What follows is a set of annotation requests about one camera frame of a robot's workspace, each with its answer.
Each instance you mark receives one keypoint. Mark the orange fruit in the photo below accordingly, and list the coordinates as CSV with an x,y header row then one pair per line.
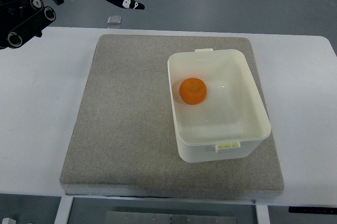
x,y
193,91

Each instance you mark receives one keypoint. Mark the white plastic box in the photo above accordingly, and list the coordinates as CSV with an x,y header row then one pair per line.
x,y
231,121

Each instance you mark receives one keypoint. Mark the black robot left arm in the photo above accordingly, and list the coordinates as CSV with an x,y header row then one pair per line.
x,y
22,20

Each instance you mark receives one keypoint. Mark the small clear floor plate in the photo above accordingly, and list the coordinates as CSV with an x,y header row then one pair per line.
x,y
114,20

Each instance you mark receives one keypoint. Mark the grey felt mat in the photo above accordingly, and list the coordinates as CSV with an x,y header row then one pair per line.
x,y
124,142

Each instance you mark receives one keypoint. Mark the white table leg left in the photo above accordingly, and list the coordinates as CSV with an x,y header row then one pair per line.
x,y
64,209

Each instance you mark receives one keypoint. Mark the white table leg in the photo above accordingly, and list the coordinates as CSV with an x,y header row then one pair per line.
x,y
64,209
262,214

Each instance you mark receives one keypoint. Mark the small white floor block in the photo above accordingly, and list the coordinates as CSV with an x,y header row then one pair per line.
x,y
8,220

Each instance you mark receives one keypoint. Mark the white table leg right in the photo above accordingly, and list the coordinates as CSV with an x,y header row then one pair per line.
x,y
262,214

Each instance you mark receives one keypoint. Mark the black control panel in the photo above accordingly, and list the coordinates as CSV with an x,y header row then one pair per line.
x,y
313,210

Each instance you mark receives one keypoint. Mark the grey metal base plate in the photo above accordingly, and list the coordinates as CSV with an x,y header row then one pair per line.
x,y
141,217

